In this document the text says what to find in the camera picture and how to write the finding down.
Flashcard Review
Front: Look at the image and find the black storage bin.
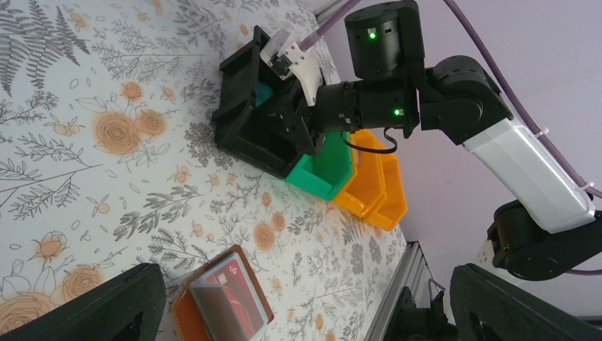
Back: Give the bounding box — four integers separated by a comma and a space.
212, 26, 307, 178

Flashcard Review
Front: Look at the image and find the green storage bin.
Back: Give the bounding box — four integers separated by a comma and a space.
285, 132, 354, 201

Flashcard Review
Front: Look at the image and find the aluminium rail frame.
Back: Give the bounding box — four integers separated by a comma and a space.
365, 242, 432, 340

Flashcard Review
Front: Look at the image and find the red credit card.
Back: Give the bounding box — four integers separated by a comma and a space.
190, 252, 268, 340

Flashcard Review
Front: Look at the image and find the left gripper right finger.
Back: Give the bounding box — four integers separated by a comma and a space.
449, 264, 601, 340

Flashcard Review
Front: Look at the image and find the teal item in black bin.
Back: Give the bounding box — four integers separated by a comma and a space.
255, 82, 274, 108

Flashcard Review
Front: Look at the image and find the brown leather card holder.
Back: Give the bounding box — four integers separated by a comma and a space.
172, 245, 274, 340

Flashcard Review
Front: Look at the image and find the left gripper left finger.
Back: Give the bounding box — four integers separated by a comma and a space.
1, 263, 166, 340

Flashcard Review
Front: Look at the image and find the floral table mat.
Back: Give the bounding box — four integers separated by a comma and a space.
1, 0, 405, 340

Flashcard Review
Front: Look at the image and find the orange storage bin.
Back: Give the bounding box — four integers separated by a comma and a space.
333, 149, 407, 232

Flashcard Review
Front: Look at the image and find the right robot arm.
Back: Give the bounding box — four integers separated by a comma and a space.
260, 1, 601, 281

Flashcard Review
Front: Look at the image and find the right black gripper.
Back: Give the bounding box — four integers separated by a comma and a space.
263, 80, 325, 156

